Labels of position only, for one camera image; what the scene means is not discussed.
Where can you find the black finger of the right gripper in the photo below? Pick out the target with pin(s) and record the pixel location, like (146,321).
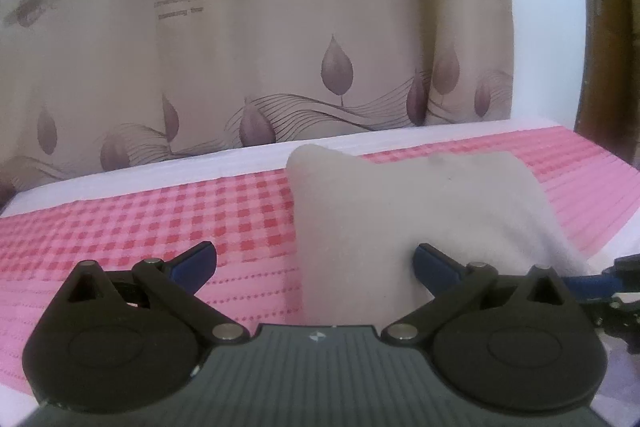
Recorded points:
(597,295)

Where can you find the pink checked bed sheet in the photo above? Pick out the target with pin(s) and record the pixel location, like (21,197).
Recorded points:
(239,200)

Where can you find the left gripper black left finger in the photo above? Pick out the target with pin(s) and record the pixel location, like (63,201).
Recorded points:
(115,341)

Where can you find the beige leaf print curtain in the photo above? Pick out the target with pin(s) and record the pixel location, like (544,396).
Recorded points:
(91,86)

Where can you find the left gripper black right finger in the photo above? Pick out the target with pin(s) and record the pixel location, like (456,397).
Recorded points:
(510,343)

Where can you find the beige knit sweater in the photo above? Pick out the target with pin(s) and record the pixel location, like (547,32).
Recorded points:
(357,224)

